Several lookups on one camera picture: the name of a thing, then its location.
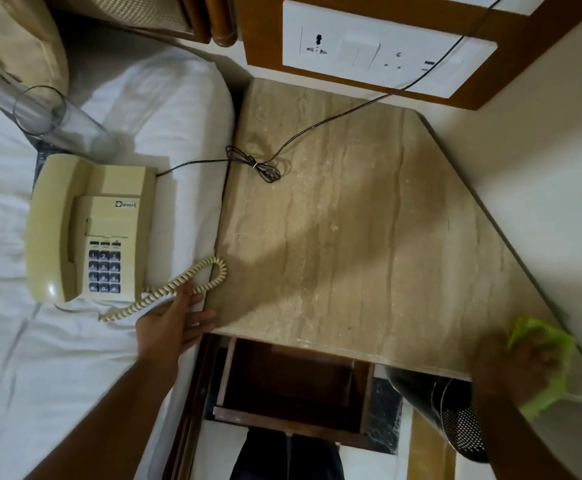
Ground person's left hand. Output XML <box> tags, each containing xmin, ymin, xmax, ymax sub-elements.
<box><xmin>136</xmin><ymin>280</ymin><xmax>217</xmax><ymax>368</ymax></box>

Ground person's right hand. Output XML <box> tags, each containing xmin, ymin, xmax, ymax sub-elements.
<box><xmin>472</xmin><ymin>331</ymin><xmax>566</xmax><ymax>411</ymax></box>

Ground green cleaning cloth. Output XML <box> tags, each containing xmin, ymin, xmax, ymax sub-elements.
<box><xmin>506</xmin><ymin>316</ymin><xmax>582</xmax><ymax>421</ymax></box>

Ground person's right forearm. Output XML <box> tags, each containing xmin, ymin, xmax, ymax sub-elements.
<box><xmin>472</xmin><ymin>390</ymin><xmax>582</xmax><ymax>480</ymax></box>

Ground person's left forearm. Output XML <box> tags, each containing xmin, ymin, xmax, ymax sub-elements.
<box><xmin>25</xmin><ymin>344</ymin><xmax>183</xmax><ymax>480</ymax></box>

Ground beige telephone base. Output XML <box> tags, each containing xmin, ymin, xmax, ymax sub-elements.
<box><xmin>66</xmin><ymin>162</ymin><xmax>158</xmax><ymax>304</ymax></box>

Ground open wooden nightstand drawer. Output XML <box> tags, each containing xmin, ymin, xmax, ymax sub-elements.
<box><xmin>213</xmin><ymin>337</ymin><xmax>376</xmax><ymax>436</ymax></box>

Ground black mesh waste bin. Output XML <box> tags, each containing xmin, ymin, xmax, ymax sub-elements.
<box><xmin>385</xmin><ymin>367</ymin><xmax>492</xmax><ymax>465</ymax></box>

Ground beige telephone handset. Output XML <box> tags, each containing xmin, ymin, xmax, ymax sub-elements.
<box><xmin>23</xmin><ymin>154</ymin><xmax>94</xmax><ymax>304</ymax></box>

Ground person's dark trousers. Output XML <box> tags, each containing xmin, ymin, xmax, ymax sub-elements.
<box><xmin>230</xmin><ymin>428</ymin><xmax>345</xmax><ymax>480</ymax></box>

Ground white bed sheet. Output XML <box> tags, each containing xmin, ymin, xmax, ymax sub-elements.
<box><xmin>0</xmin><ymin>95</ymin><xmax>232</xmax><ymax>480</ymax></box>

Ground white pillow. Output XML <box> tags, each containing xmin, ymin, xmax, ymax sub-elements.
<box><xmin>65</xmin><ymin>47</ymin><xmax>236</xmax><ymax>220</ymax></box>

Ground clear drinking glass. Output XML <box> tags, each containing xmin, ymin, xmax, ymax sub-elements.
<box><xmin>13</xmin><ymin>85</ymin><xmax>123</xmax><ymax>161</ymax></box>

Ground wooden cane headboard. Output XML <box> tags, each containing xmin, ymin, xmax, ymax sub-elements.
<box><xmin>46</xmin><ymin>0</ymin><xmax>239</xmax><ymax>48</ymax></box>

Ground beige cushion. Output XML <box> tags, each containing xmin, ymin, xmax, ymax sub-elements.
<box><xmin>0</xmin><ymin>0</ymin><xmax>70</xmax><ymax>98</ymax></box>

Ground beige coiled telephone cord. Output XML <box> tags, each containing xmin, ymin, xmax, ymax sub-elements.
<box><xmin>98</xmin><ymin>256</ymin><xmax>228</xmax><ymax>323</ymax></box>

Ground thin black telephone cable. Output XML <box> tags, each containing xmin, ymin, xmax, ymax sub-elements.
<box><xmin>155</xmin><ymin>0</ymin><xmax>509</xmax><ymax>184</ymax></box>

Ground brown wooden wall panel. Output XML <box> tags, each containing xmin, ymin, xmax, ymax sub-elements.
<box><xmin>233</xmin><ymin>0</ymin><xmax>582</xmax><ymax>112</ymax></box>

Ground white wall switch panel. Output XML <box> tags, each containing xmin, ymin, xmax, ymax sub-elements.
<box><xmin>282</xmin><ymin>0</ymin><xmax>499</xmax><ymax>100</ymax></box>

